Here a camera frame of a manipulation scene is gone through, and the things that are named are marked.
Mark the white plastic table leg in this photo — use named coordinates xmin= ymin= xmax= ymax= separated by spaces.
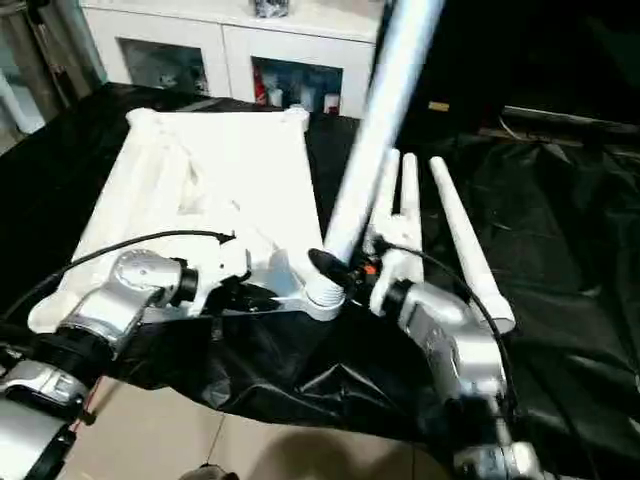
xmin=303 ymin=0 xmax=446 ymax=321
xmin=365 ymin=148 xmax=401 ymax=251
xmin=428 ymin=156 xmax=517 ymax=335
xmin=398 ymin=152 xmax=426 ymax=286

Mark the small grey container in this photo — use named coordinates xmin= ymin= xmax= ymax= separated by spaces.
xmin=252 ymin=0 xmax=292 ymax=19

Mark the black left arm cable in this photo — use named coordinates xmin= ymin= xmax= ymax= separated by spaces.
xmin=15 ymin=228 xmax=238 ymax=306

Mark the dark metal rail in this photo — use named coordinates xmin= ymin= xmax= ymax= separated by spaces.
xmin=498 ymin=103 xmax=640 ymax=139

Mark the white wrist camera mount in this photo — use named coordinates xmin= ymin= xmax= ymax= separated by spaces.
xmin=183 ymin=238 xmax=253 ymax=304
xmin=365 ymin=232 xmax=426 ymax=306

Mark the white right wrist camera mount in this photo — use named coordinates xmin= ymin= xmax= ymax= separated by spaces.
xmin=365 ymin=232 xmax=426 ymax=306

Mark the black plastic mat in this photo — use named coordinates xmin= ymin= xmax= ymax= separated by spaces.
xmin=0 ymin=82 xmax=640 ymax=451

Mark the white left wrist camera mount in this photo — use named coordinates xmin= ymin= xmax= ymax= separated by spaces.
xmin=183 ymin=238 xmax=253 ymax=304

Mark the white glass-door cabinet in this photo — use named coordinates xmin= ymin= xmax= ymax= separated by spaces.
xmin=78 ymin=0 xmax=389 ymax=119

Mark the white plastic table top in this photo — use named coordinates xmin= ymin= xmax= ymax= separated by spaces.
xmin=27 ymin=104 xmax=349 ymax=334

